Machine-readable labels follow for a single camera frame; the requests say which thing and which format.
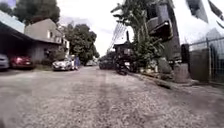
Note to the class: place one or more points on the red car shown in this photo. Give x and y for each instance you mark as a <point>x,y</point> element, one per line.
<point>20,61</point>

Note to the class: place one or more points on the metal fence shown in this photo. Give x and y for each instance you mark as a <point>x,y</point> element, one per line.
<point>205,60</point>

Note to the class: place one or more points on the palm plants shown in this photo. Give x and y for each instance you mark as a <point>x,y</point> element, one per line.
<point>141,36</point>

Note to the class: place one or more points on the grey car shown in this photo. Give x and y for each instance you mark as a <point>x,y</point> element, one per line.
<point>3,62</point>

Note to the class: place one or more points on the silver car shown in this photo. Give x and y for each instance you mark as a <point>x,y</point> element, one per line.
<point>62,64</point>

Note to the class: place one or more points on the large dark tree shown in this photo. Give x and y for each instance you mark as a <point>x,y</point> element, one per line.
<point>81,41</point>

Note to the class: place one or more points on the tall dark tree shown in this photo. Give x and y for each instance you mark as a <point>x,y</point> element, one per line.
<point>36,10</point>

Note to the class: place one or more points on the grey rough asphalt road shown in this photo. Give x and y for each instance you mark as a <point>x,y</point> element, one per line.
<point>100,100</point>

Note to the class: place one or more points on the tall grey building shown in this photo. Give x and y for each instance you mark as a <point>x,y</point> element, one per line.
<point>186,23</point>

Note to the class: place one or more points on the grey house with carport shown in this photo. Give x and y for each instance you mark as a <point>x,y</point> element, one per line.
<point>30,40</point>

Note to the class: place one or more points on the motorcycle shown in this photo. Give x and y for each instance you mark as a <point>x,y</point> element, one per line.
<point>121,66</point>

